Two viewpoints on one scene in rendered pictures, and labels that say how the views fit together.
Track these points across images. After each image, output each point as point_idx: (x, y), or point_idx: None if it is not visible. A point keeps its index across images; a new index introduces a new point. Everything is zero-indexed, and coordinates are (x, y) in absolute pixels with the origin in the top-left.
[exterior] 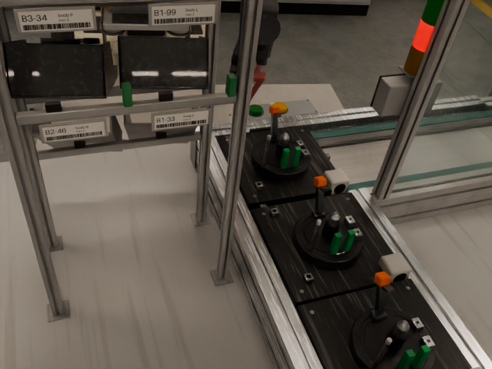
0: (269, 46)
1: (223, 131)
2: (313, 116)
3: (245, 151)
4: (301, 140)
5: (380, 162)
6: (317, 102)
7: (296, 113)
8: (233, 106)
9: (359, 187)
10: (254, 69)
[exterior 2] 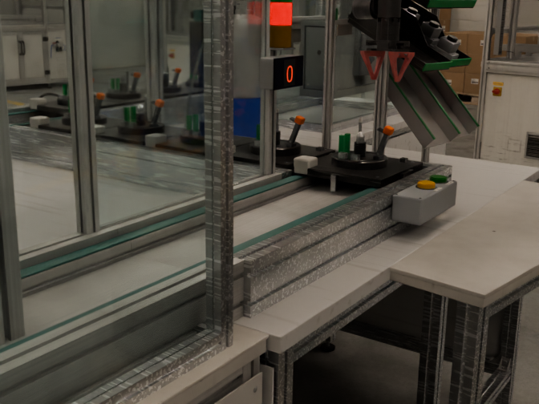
0: (376, 40)
1: (429, 169)
2: (391, 191)
3: (388, 161)
4: (357, 155)
5: (295, 209)
6: (451, 268)
7: (408, 188)
8: (508, 236)
9: (287, 179)
10: (369, 48)
